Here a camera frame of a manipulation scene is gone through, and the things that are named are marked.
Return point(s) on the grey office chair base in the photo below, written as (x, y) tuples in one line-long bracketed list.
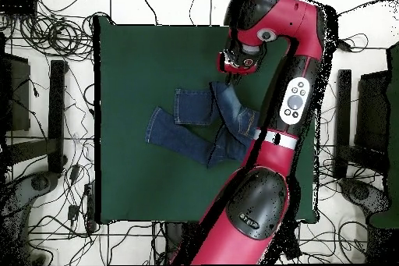
[(361, 192), (18, 197)]

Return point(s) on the dark green table cloth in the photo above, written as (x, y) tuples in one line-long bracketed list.
[(140, 60)]

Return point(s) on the black stand foot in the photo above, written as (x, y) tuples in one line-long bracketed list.
[(343, 116), (56, 107)]

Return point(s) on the green cloth sheet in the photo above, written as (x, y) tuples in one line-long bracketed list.
[(393, 153)]

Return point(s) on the flat black box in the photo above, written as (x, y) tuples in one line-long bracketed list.
[(18, 6)]

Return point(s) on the black power adapter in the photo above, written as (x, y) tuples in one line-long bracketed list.
[(73, 212), (345, 45)]

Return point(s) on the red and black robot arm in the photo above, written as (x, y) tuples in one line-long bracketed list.
[(271, 153)]

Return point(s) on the dark box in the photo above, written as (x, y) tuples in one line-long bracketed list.
[(372, 113), (18, 97)]

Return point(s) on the blue denim jeans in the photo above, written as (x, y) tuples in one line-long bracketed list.
[(193, 107)]

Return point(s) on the black power strip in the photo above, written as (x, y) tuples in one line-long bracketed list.
[(90, 206)]

